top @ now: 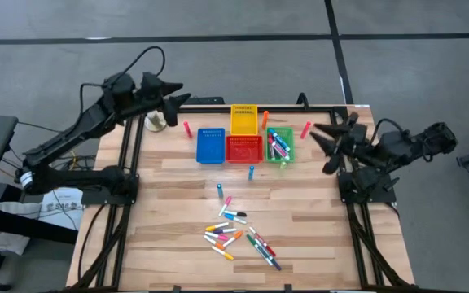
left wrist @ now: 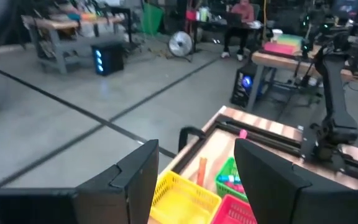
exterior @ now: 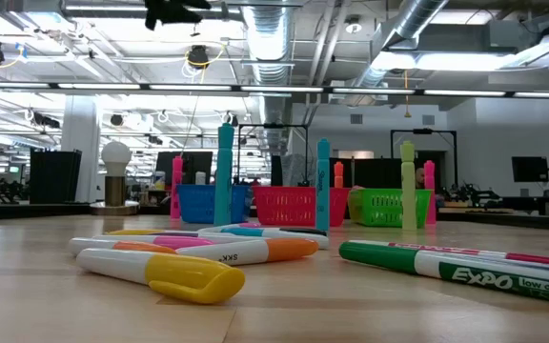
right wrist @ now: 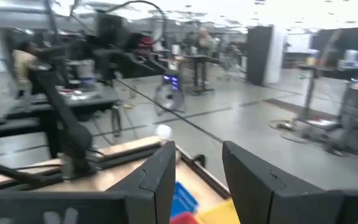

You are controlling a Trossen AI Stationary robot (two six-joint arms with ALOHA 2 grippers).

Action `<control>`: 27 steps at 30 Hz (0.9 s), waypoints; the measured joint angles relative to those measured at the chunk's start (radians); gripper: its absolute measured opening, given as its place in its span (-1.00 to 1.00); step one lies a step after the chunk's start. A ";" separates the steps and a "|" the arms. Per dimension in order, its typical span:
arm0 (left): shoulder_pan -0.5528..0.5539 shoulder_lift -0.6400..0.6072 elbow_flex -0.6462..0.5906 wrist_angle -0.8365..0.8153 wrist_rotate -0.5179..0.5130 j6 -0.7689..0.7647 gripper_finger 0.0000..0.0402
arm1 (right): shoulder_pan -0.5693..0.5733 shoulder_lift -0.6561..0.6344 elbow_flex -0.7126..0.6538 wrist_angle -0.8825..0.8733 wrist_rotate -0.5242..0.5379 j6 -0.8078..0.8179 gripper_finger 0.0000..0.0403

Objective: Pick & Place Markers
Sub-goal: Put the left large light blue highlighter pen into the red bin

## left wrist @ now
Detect green plastic basket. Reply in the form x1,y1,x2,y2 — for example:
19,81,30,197
214,156,250,203

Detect green fabric screen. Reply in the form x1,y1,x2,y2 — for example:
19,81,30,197
140,2,165,35

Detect red plastic basket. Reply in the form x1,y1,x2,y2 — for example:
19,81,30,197
210,194,258,224

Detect orange highlighter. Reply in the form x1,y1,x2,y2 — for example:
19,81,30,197
196,156,208,188

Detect yellow plastic basket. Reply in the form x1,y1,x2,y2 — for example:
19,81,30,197
149,170,223,224

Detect gray workbench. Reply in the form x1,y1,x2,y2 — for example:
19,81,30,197
21,9,134,75

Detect thick red Expo marker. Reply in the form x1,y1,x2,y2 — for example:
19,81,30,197
225,182,246,194

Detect wooden workbench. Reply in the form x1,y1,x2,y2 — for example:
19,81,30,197
246,43,358,113

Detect black computer tower blue lights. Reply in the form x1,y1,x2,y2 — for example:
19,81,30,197
90,42,126,77

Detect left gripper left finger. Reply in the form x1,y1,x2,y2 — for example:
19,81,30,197
0,139,160,224

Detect person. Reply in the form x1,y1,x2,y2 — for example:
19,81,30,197
220,0,257,60

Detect black U-shaped handle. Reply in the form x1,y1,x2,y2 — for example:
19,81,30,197
178,125,207,154

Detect round floor fan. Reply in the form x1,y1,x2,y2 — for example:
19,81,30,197
167,30,195,63

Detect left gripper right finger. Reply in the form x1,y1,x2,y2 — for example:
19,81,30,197
234,138,358,224

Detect pink and green boxes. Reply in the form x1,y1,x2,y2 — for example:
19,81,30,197
263,33,305,57

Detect black aluminium table frame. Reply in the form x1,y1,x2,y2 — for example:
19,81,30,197
170,113,358,187

